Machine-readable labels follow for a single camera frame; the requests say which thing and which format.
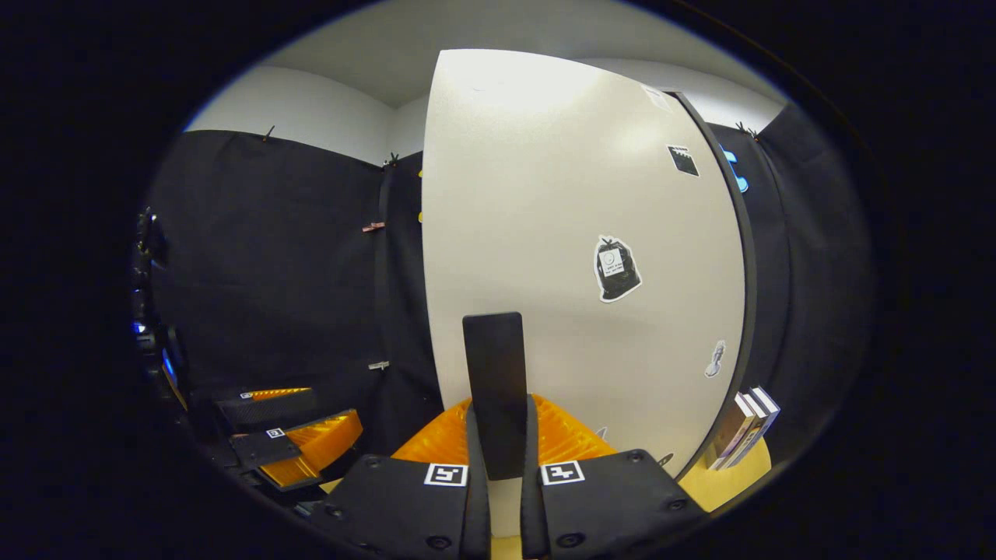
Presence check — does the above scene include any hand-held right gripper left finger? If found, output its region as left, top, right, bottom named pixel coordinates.
left=311, top=397, right=493, bottom=560

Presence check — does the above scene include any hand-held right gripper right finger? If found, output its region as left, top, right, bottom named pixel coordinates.
left=520, top=394, right=705, bottom=560

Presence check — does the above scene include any black cabinet door handle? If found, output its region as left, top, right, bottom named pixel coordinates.
left=462, top=312, right=530, bottom=481

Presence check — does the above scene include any beige cabinet door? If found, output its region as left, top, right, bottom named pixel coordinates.
left=420, top=48, right=748, bottom=537

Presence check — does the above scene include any dark grey cabinet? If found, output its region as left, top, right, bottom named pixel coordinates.
left=673, top=89, right=759, bottom=479

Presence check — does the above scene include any black backdrop cloth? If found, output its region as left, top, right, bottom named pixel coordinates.
left=144, top=101, right=876, bottom=499

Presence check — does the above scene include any white spine book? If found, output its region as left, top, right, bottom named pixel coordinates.
left=724, top=391, right=767, bottom=467

